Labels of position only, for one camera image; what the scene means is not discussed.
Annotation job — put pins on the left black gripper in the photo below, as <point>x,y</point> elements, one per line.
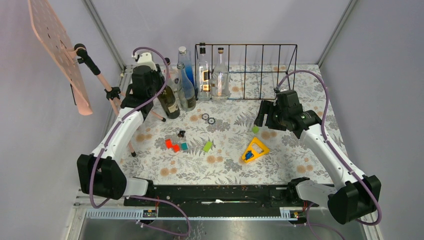
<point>159,76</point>

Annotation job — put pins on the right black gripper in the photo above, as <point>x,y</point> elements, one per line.
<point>267,107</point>

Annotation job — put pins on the clear bottle gold band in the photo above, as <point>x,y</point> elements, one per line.
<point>173,77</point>

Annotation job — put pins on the dark green wine bottle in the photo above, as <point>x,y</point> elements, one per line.
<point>169,103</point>

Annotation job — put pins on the clear bottle black label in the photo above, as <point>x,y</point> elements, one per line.
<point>185,89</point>

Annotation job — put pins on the blue glass bottle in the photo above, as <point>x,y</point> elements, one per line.
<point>184,56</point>

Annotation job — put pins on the clear bottle black cap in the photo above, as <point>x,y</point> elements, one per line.
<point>204,86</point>

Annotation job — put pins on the clear bottle cork stopper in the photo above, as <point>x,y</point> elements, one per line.
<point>220,78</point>

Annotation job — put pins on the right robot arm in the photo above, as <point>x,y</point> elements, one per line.
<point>353,194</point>

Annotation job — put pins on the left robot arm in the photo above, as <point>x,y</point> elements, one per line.
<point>99,172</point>

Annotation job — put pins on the green cube centre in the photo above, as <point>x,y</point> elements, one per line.
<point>255,129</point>

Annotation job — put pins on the pink tripod stand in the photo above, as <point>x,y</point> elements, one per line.
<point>113,94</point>

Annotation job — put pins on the small black knob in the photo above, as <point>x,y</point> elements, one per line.
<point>181,133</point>

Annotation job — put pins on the red block pair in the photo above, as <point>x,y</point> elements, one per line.
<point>170,145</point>

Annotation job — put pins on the poker chip ten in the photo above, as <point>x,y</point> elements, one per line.
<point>205,116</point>

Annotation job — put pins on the floral table mat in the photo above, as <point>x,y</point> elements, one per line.
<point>231,134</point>

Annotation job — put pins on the teal block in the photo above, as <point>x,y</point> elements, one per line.
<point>184,146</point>

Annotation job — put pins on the poker chip fifty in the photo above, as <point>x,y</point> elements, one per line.
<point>211,121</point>

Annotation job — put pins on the long green block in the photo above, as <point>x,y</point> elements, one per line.
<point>208,146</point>

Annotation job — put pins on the pink pegboard panel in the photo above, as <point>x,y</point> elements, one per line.
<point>53,36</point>

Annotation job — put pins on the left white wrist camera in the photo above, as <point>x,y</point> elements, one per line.
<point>145,59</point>

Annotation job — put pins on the yellow triangle frame toy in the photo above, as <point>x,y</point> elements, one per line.
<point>258,149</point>

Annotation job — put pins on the black wire wine rack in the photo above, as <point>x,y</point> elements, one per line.
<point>255,69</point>

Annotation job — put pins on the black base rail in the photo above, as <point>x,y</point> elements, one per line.
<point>221,201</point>

